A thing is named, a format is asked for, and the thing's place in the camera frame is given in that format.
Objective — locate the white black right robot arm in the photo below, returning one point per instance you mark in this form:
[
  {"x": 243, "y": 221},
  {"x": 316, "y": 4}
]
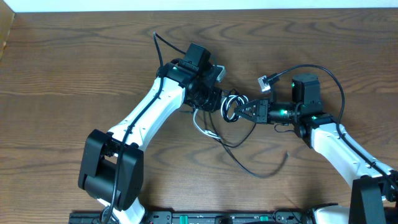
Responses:
[{"x": 371, "y": 181}]

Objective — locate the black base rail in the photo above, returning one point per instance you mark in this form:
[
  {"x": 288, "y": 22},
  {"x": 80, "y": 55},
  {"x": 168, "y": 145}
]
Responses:
[{"x": 214, "y": 218}]

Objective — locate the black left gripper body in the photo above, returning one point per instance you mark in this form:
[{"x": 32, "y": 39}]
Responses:
[{"x": 206, "y": 98}]

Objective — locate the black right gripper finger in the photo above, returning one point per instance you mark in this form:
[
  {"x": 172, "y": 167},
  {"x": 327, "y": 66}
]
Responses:
[
  {"x": 250, "y": 106},
  {"x": 246, "y": 114}
]

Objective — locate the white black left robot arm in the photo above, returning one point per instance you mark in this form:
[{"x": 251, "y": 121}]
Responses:
[{"x": 112, "y": 166}]

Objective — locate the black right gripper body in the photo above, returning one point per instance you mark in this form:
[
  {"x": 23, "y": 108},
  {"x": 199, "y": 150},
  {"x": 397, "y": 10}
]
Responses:
[{"x": 276, "y": 112}]

